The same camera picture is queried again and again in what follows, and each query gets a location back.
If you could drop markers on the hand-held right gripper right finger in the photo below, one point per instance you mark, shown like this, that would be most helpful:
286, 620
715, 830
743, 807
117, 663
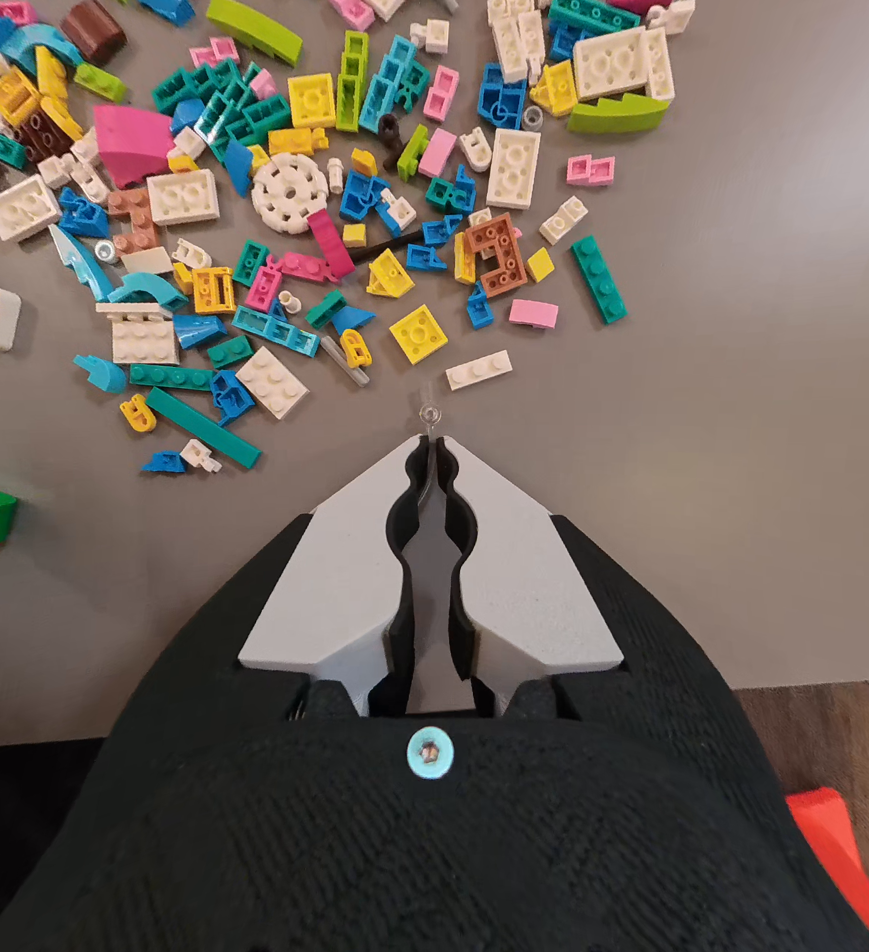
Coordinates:
538, 595

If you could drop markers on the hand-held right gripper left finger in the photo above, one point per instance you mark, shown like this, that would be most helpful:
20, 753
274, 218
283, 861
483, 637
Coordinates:
330, 580

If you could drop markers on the clear antenna stem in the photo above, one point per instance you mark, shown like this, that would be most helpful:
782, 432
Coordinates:
430, 425

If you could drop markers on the white three-stud plate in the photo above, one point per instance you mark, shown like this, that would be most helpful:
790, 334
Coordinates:
479, 370

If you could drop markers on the grey desk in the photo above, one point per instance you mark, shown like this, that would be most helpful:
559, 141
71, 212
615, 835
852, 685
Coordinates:
739, 372

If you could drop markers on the orange plastic object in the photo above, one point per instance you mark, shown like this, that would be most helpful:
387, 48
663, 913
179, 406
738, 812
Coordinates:
843, 855

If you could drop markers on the pile of colourful toy bricks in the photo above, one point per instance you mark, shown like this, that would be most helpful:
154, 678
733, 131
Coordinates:
181, 197

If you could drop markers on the person's black pants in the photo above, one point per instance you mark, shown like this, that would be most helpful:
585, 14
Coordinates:
3, 855

